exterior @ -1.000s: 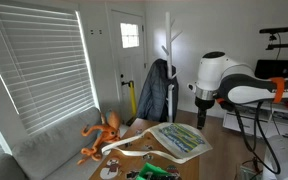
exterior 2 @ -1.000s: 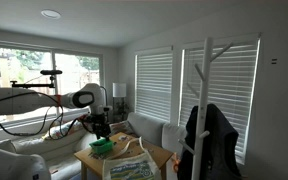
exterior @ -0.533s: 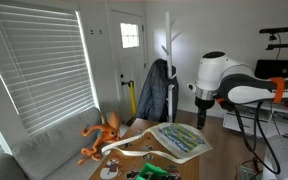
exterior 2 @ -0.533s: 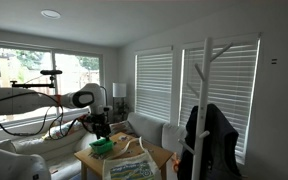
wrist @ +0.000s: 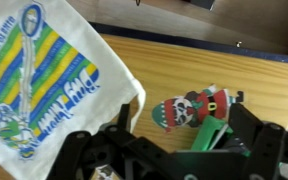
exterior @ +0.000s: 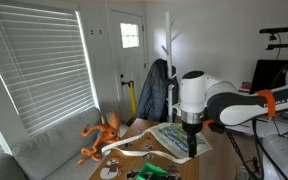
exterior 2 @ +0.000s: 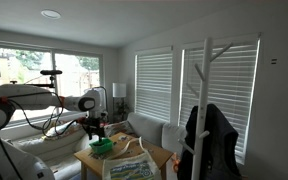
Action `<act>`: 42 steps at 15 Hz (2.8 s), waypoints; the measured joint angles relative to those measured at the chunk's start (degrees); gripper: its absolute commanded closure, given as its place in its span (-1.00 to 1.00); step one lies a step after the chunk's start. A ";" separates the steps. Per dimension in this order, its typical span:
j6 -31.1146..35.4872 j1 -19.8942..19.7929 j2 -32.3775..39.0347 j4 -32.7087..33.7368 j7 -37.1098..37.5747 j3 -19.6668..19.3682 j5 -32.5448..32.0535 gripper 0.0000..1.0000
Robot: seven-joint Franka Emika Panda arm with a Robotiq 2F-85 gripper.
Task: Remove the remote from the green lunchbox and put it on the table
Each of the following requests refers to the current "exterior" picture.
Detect white printed tote bag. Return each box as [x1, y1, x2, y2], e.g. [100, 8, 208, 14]
[101, 121, 214, 165]

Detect snowman sticker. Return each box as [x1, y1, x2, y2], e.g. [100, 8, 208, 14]
[99, 156, 123, 180]

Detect santa skull sticker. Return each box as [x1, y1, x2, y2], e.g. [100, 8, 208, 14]
[165, 164, 181, 177]

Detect yellow handled tool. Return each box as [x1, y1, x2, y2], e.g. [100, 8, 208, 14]
[121, 80, 138, 118]

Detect orange strap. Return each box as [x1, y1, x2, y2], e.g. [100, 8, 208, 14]
[254, 88, 277, 118]

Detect white door with window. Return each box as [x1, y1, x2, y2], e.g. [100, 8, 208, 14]
[108, 9, 148, 116]

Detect white desk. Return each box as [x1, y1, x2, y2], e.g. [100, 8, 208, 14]
[226, 114, 288, 145]

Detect green plastic lunchbox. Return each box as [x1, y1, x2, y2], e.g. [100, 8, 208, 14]
[136, 162, 179, 180]

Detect grey sofa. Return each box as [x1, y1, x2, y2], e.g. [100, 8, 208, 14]
[0, 106, 127, 180]

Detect black camera on boom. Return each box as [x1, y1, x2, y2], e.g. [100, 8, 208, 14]
[258, 26, 288, 52]

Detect large white window blinds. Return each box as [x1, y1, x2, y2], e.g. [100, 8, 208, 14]
[0, 1, 97, 136]

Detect dark puffer jacket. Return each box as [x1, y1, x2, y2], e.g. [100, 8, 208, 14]
[136, 58, 179, 123]

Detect white coat rack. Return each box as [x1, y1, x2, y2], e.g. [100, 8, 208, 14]
[160, 11, 184, 124]

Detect black and white sticker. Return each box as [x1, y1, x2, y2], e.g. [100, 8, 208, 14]
[126, 170, 140, 180]

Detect black monitor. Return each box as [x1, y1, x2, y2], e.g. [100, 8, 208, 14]
[249, 59, 288, 95]

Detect red books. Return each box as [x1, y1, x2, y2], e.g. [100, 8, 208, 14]
[239, 81, 253, 93]

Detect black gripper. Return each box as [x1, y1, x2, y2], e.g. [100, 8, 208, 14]
[182, 121, 202, 159]

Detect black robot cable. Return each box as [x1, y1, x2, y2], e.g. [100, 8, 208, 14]
[251, 118, 288, 180]

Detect orange octopus plush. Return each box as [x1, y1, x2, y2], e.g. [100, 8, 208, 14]
[77, 109, 122, 166]

